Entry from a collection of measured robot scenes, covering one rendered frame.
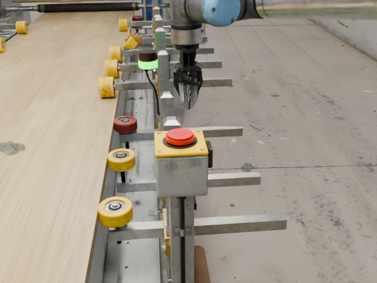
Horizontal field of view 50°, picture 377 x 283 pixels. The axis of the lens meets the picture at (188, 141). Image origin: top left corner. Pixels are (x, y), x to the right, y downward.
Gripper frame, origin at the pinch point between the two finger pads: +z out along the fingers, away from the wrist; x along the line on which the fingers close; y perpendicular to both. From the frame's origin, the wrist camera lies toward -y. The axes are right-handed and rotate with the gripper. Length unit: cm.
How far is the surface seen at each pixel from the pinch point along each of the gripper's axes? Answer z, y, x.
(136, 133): 12.5, -7.2, -18.3
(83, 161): 8.0, 18.2, -31.9
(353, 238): 101, -45, 89
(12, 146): 6, 9, -54
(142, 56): -15.8, -2.0, -13.4
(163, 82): -6.9, -3.0, -7.6
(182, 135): -24, 72, -6
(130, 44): 4, -105, -24
